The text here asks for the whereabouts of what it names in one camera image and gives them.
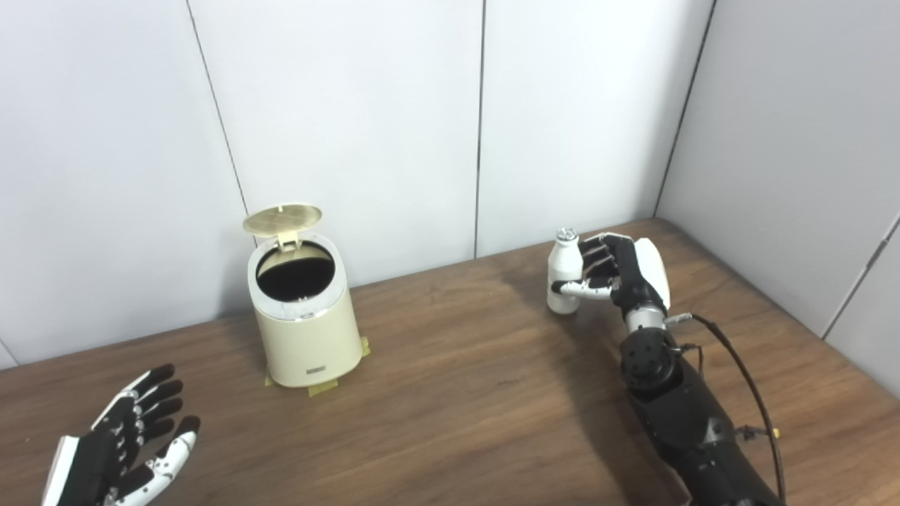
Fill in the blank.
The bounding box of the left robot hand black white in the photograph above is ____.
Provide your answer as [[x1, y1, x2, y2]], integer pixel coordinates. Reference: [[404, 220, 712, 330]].
[[41, 364, 202, 506]]

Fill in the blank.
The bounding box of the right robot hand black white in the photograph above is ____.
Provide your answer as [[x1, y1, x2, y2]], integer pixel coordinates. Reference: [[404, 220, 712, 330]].
[[551, 233, 671, 315]]

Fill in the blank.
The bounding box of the small white plastic bottle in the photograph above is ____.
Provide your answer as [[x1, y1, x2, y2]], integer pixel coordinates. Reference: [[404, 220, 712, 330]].
[[546, 228, 581, 315]]

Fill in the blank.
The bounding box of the cream-colored bin body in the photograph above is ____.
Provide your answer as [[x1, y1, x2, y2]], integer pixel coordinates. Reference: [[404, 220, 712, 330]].
[[247, 234, 364, 389]]

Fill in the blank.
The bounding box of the round cream bin lid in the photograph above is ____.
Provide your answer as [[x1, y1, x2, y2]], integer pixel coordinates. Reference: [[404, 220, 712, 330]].
[[243, 204, 323, 252]]

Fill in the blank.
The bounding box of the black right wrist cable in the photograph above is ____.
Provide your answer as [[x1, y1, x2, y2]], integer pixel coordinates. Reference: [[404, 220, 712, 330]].
[[664, 313, 787, 503]]

